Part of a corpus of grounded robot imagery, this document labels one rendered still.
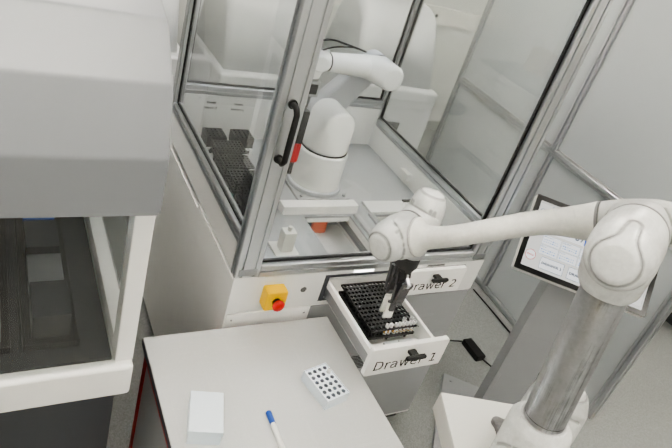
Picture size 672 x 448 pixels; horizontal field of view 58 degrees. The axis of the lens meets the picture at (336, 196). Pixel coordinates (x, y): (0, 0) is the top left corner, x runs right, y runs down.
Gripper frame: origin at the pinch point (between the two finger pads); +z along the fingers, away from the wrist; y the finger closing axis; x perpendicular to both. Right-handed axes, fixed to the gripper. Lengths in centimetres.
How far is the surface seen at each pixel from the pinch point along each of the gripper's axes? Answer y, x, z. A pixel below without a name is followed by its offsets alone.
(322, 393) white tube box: -16.4, 20.2, 19.4
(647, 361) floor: 73, -236, 103
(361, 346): -5.1, 6.8, 12.0
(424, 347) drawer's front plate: -8.7, -12.2, 8.7
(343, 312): 8.6, 9.3, 11.0
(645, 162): 80, -156, -25
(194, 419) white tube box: -26, 57, 17
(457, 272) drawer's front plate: 30, -42, 9
